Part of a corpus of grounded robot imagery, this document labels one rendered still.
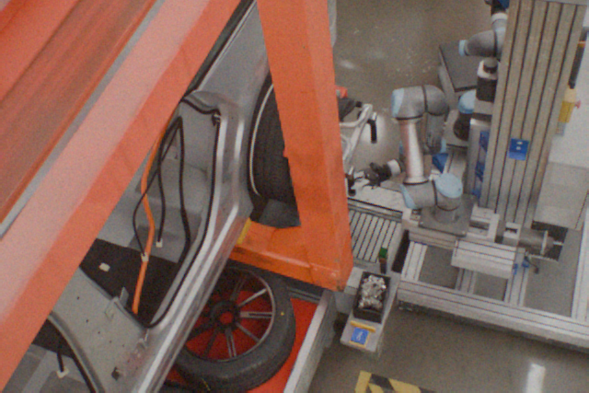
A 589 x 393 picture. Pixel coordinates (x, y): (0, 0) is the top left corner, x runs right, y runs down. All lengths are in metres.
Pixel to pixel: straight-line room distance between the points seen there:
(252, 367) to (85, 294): 1.20
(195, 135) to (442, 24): 2.55
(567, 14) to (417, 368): 2.09
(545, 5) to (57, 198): 1.84
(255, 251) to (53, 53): 2.50
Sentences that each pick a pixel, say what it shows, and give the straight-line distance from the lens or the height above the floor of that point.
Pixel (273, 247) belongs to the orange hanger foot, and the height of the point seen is 0.73.
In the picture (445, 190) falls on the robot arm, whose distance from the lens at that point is 3.42.
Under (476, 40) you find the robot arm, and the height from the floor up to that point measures 1.43.
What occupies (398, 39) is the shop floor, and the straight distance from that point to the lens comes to 5.51.
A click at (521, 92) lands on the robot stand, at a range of 3.11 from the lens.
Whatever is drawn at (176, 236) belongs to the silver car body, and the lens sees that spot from 3.72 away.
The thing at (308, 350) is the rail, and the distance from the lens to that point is 3.80.
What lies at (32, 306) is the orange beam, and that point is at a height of 2.68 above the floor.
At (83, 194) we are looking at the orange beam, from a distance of 1.50.
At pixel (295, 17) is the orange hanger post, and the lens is 2.33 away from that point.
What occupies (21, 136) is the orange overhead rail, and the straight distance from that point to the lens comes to 1.26.
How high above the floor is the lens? 3.88
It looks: 54 degrees down
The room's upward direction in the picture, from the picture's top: 11 degrees counter-clockwise
